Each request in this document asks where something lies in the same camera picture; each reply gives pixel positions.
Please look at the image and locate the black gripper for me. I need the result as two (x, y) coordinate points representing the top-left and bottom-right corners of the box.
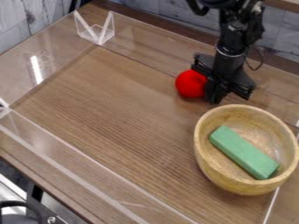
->
(190, 53), (256, 104)

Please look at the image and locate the red toy fruit green stem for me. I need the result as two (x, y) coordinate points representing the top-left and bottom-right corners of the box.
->
(174, 69), (206, 98)

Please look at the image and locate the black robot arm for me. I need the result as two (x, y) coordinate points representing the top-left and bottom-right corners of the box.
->
(185, 0), (265, 104)

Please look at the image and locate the wooden bowl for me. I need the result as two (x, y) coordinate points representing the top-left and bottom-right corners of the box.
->
(192, 104), (299, 196)

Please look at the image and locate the green rectangular block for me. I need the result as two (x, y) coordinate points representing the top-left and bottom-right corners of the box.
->
(209, 126), (280, 180)

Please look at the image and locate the clear acrylic corner bracket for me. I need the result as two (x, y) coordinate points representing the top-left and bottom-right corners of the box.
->
(73, 10), (114, 46)

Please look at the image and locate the clear acrylic tray wall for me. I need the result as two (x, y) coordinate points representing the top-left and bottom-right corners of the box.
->
(0, 99), (197, 224)

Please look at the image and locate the black cable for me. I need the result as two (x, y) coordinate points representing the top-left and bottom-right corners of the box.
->
(0, 200), (45, 224)

